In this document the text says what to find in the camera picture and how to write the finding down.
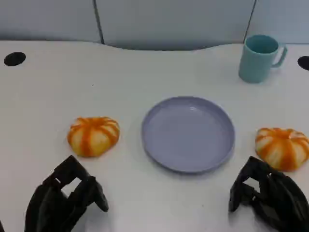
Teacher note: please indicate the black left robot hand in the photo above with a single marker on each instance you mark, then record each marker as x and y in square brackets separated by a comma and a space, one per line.
[53, 205]

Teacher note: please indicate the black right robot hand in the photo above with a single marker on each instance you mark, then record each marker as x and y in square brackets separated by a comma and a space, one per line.
[277, 200]

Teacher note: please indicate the orange white toy bread roll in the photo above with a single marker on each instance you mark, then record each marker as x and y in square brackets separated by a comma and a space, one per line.
[282, 149]
[93, 136]

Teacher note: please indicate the lilac plate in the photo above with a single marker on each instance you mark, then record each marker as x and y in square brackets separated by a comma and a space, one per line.
[188, 135]

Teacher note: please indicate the pale green mug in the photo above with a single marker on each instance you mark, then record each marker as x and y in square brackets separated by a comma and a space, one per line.
[256, 62]

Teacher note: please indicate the grey partition panel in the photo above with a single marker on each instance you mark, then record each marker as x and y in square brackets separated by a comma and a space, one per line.
[282, 17]
[48, 19]
[173, 21]

